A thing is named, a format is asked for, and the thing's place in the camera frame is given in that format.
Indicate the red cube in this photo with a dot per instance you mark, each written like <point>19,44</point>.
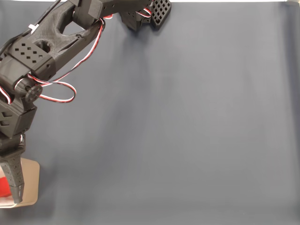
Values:
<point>4,187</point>

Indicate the beige box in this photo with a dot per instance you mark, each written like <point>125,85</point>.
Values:
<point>31,182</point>

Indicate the white zip tie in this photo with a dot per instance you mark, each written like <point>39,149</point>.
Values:
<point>33,27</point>

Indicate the grey table mat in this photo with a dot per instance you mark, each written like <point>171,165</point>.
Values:
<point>187,140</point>

